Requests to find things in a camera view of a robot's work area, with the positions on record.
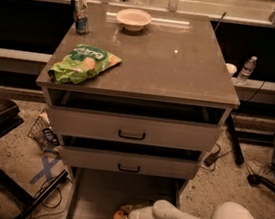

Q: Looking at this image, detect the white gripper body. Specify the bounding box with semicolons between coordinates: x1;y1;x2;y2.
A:
128;206;154;219

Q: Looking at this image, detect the orange fruit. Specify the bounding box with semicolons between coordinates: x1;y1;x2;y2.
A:
113;211;125;219

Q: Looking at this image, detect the open bottom drawer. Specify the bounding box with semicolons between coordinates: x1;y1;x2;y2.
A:
63;168;179;219

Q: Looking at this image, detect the grey drawer cabinet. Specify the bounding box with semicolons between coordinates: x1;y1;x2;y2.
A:
17;0;252;219

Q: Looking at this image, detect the black power adapter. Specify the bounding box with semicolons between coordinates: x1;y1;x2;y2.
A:
203;153;218;166

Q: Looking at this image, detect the black table leg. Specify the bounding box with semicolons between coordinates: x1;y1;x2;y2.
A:
226;116;245;165

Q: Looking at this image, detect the green chip bag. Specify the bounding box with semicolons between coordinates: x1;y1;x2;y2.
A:
48;44;122;84

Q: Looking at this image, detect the white paper cup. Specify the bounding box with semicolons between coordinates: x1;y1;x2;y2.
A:
226;63;237;77

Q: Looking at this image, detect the clear plastic water bottle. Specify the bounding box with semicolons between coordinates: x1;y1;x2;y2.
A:
236;56;257;86

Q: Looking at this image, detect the white bowl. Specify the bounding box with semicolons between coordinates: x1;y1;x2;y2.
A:
116;8;153;32

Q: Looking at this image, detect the energy drink can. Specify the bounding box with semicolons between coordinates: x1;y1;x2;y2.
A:
70;0;89;35

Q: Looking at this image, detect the black floor cable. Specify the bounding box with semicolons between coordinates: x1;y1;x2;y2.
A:
28;172;72;219

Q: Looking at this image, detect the middle drawer with black handle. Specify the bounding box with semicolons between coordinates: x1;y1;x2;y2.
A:
59;146;198;180

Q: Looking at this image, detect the drawer with black handle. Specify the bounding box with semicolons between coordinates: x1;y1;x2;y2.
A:
46;106;223;151
59;146;198;180

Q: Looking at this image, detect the top drawer with black handle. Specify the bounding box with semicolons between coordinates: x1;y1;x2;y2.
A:
46;106;223;151

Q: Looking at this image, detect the wire basket on floor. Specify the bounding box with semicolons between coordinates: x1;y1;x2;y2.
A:
27;116;59;154

